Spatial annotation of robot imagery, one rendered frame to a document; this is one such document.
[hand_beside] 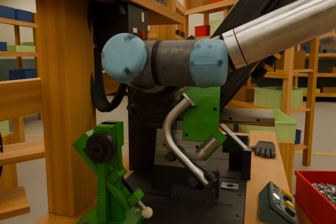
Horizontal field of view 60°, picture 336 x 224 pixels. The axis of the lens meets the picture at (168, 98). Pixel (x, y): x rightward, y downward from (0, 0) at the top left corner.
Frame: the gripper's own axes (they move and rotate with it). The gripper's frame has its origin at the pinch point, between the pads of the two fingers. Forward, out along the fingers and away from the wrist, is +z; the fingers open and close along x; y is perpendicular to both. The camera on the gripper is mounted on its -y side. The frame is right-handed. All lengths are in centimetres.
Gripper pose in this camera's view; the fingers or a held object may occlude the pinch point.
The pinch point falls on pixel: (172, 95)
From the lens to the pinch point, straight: 78.2
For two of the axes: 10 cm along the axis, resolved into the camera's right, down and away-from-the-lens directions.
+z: 2.9, 1.3, 9.5
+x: -6.2, -7.3, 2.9
